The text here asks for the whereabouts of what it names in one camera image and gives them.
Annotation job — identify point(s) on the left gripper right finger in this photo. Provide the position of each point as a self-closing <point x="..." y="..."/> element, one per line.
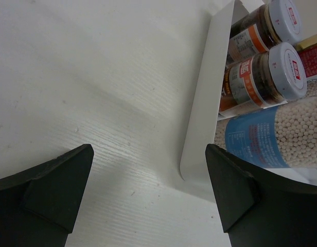
<point x="258" y="207"/>

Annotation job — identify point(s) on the white bead jar grey lid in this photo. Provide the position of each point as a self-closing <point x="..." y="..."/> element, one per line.
<point x="284" y="136"/>

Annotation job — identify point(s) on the white compartment tray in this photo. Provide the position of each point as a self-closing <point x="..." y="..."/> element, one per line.
<point x="204" y="112"/>

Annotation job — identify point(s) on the tall clear red-label bottle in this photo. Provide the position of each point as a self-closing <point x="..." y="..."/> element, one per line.
<point x="307" y="50"/>

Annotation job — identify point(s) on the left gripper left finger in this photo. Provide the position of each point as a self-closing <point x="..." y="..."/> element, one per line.
<point x="39" y="206"/>

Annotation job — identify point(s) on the sauce jar grey lid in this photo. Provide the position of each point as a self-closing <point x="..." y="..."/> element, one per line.
<point x="262" y="81"/>
<point x="264" y="28"/>

